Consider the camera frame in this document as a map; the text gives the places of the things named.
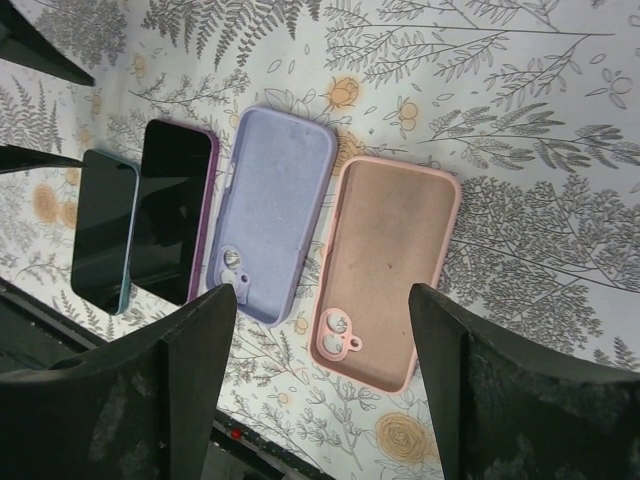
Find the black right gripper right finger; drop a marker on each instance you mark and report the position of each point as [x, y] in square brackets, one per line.
[504, 407]

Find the lilac phone case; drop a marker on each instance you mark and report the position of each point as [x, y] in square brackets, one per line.
[280, 167]

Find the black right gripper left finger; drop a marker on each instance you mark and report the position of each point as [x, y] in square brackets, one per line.
[139, 407]

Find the black phone teal edge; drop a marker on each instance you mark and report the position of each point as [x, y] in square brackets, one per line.
[103, 236]

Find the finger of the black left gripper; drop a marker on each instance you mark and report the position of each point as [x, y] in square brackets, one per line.
[14, 159]
[22, 44]

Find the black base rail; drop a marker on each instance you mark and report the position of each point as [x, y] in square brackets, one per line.
[35, 336]

